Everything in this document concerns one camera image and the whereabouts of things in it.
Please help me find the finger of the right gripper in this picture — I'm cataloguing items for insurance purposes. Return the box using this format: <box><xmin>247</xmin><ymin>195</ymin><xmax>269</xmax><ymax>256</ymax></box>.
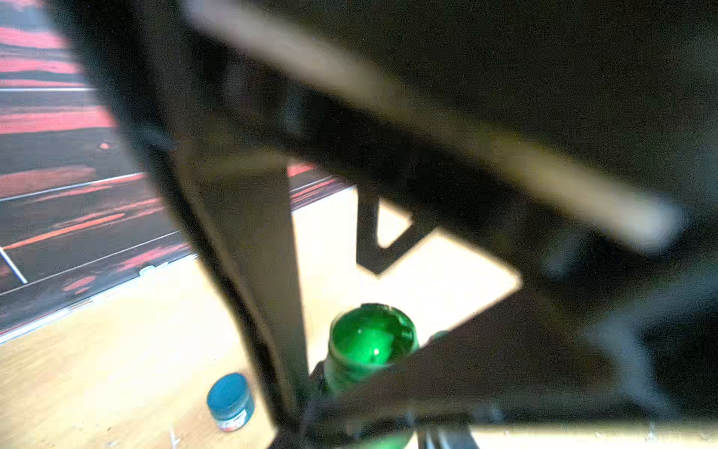
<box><xmin>307</xmin><ymin>288</ymin><xmax>617</xmax><ymax>432</ymax></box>
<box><xmin>139</xmin><ymin>141</ymin><xmax>310</xmax><ymax>427</ymax></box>

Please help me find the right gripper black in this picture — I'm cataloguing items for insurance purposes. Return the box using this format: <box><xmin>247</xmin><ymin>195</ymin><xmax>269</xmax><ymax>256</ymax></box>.
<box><xmin>50</xmin><ymin>1</ymin><xmax>717</xmax><ymax>422</ymax></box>

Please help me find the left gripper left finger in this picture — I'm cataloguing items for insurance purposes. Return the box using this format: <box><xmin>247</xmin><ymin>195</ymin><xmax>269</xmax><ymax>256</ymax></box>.
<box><xmin>269</xmin><ymin>428</ymin><xmax>306</xmax><ymax>449</ymax></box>

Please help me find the green paint jar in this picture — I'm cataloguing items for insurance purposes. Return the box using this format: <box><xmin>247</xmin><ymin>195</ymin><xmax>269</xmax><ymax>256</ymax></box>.
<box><xmin>322</xmin><ymin>302</ymin><xmax>421</xmax><ymax>449</ymax></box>

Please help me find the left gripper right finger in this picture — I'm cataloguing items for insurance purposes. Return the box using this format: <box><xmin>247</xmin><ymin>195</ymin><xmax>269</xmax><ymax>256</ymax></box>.
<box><xmin>417</xmin><ymin>425</ymin><xmax>480</xmax><ymax>449</ymax></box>

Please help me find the blue paint jar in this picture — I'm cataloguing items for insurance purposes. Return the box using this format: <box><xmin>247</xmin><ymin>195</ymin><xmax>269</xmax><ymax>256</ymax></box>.
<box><xmin>207</xmin><ymin>372</ymin><xmax>255</xmax><ymax>432</ymax></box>

